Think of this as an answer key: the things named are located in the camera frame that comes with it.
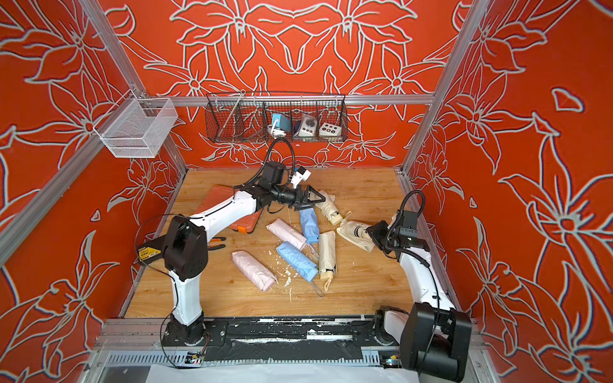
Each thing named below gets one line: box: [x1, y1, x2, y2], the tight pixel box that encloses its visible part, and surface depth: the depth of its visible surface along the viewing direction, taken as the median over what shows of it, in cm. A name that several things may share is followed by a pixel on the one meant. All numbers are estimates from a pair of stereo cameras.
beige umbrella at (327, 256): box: [318, 230, 337, 292], surface depth 87 cm
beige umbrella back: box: [336, 221, 376, 253], surface depth 92 cm
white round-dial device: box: [293, 114, 318, 138], surface depth 93 cm
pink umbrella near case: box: [265, 217, 308, 250], surface depth 94 cm
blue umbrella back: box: [299, 208, 321, 245], surface depth 95 cm
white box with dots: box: [318, 122, 343, 137], surface depth 96 cm
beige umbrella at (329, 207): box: [315, 189, 344, 226], surface depth 100 cm
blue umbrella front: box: [276, 240, 319, 283], surface depth 85 cm
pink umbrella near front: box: [231, 250, 277, 292], surface depth 84 cm
